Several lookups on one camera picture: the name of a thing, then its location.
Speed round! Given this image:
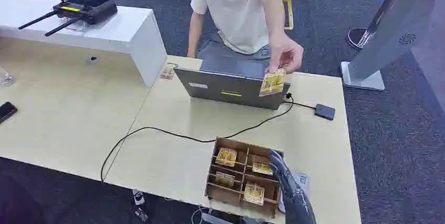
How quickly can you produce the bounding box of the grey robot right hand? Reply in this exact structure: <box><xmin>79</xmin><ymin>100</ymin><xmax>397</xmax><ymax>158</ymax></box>
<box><xmin>268</xmin><ymin>148</ymin><xmax>317</xmax><ymax>224</ymax></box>

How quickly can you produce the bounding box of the person's left hand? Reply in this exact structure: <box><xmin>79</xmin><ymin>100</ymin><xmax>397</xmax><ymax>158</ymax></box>
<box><xmin>268</xmin><ymin>36</ymin><xmax>304</xmax><ymax>74</ymax></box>

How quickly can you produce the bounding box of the yellow printed card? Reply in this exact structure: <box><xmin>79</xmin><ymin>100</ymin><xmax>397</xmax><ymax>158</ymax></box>
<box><xmin>251</xmin><ymin>161</ymin><xmax>273</xmax><ymax>176</ymax></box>
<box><xmin>258</xmin><ymin>68</ymin><xmax>287</xmax><ymax>97</ymax></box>
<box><xmin>242</xmin><ymin>182</ymin><xmax>266</xmax><ymax>206</ymax></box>
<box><xmin>215</xmin><ymin>172</ymin><xmax>236</xmax><ymax>188</ymax></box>
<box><xmin>215</xmin><ymin>147</ymin><xmax>238</xmax><ymax>167</ymax></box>

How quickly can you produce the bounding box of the white printed paper sheet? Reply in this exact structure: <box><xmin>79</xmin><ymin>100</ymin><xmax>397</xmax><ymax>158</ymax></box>
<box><xmin>291</xmin><ymin>170</ymin><xmax>310</xmax><ymax>197</ymax></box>

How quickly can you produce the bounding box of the yellow bordered floor plate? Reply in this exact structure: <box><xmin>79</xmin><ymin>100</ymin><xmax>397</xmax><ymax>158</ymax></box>
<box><xmin>282</xmin><ymin>0</ymin><xmax>294</xmax><ymax>31</ymax></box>

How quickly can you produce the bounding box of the person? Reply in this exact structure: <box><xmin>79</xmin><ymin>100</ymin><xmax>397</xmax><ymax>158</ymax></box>
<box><xmin>186</xmin><ymin>0</ymin><xmax>305</xmax><ymax>74</ymax></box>

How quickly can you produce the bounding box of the round black stand base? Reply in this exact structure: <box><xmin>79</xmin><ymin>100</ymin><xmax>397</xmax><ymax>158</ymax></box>
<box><xmin>345</xmin><ymin>27</ymin><xmax>374</xmax><ymax>51</ymax></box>

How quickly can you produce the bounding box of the black external drive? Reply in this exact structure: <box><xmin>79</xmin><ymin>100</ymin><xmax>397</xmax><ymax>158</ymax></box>
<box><xmin>314</xmin><ymin>103</ymin><xmax>336</xmax><ymax>121</ymax></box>

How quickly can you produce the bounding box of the grey laptop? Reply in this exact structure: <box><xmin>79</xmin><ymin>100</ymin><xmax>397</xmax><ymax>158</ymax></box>
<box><xmin>174</xmin><ymin>57</ymin><xmax>291</xmax><ymax>111</ymax></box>

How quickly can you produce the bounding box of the wooden compartment box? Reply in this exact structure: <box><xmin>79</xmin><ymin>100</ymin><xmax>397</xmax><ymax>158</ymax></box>
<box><xmin>204</xmin><ymin>136</ymin><xmax>284</xmax><ymax>219</ymax></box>

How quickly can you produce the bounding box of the grey kiosk stand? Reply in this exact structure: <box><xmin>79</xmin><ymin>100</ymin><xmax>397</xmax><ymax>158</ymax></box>
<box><xmin>341</xmin><ymin>0</ymin><xmax>445</xmax><ymax>92</ymax></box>

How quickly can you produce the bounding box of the small stack of cards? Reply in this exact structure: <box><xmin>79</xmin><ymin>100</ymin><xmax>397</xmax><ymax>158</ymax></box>
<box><xmin>159</xmin><ymin>63</ymin><xmax>178</xmax><ymax>80</ymax></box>

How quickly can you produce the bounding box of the white power adapter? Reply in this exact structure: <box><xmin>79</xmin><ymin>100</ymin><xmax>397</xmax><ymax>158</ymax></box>
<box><xmin>132</xmin><ymin>190</ymin><xmax>146</xmax><ymax>206</ymax></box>

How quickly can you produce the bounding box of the white raised desk shelf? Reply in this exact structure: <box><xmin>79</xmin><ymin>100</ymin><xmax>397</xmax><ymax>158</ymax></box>
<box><xmin>0</xmin><ymin>0</ymin><xmax>168</xmax><ymax>88</ymax></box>

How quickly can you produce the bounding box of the black remote controller with antennas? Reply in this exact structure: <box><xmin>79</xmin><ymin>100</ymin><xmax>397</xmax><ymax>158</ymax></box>
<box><xmin>18</xmin><ymin>0</ymin><xmax>118</xmax><ymax>38</ymax></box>

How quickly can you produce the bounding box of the clear controller stand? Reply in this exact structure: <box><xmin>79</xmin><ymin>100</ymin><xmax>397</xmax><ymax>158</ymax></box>
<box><xmin>67</xmin><ymin>20</ymin><xmax>90</xmax><ymax>33</ymax></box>

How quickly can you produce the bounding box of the clear glass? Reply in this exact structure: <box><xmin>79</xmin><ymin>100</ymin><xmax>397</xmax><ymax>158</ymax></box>
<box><xmin>0</xmin><ymin>66</ymin><xmax>15</xmax><ymax>87</ymax></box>

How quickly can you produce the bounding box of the black phone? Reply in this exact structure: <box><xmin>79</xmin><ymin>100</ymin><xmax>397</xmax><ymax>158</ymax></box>
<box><xmin>0</xmin><ymin>101</ymin><xmax>18</xmax><ymax>125</ymax></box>

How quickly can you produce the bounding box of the short black cable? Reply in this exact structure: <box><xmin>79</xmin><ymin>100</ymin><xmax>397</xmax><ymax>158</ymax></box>
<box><xmin>283</xmin><ymin>101</ymin><xmax>316</xmax><ymax>109</ymax></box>

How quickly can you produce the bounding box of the white cable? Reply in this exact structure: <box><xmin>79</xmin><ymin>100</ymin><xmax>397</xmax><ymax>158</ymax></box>
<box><xmin>190</xmin><ymin>207</ymin><xmax>204</xmax><ymax>224</ymax></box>

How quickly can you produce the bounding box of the long black cable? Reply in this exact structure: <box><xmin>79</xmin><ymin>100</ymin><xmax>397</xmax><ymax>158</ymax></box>
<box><xmin>100</xmin><ymin>93</ymin><xmax>295</xmax><ymax>183</ymax></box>

